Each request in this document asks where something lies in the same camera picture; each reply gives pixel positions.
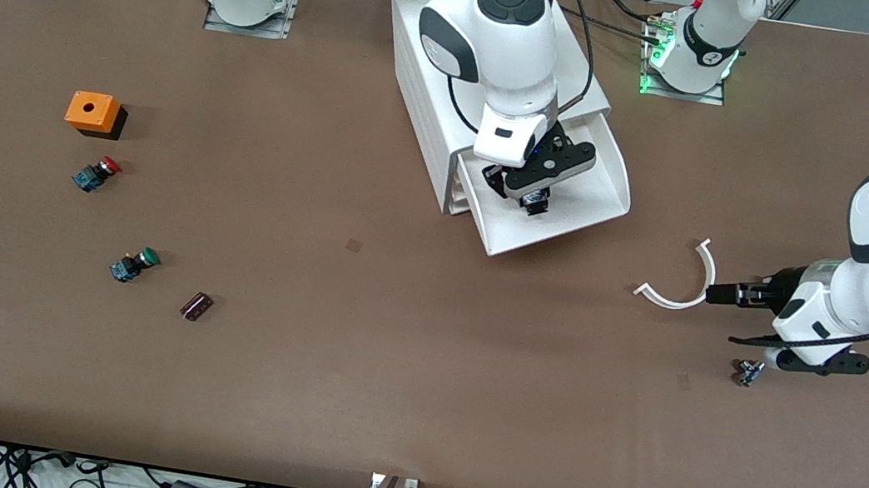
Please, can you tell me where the yellow push button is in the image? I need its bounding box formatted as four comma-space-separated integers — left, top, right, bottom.
520, 187, 554, 221

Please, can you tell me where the white drawer cabinet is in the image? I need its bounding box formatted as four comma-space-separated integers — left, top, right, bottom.
361, 0, 627, 236

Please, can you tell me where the green push button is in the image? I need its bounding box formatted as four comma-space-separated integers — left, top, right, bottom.
108, 242, 162, 288

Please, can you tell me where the red push button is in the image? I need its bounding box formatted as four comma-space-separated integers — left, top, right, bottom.
70, 152, 124, 197

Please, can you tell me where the white curved plastic piece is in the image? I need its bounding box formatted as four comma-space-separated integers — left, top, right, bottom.
633, 230, 722, 316

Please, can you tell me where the small blue metal component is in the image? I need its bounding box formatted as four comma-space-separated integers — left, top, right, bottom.
734, 357, 767, 391

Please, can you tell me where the dark maroon small component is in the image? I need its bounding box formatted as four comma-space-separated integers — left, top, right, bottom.
179, 289, 216, 325

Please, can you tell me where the orange box with hole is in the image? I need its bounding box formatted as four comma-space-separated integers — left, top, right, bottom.
63, 89, 131, 142

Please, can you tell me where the black base cable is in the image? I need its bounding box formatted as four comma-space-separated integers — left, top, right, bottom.
571, 9, 670, 47
590, 0, 662, 26

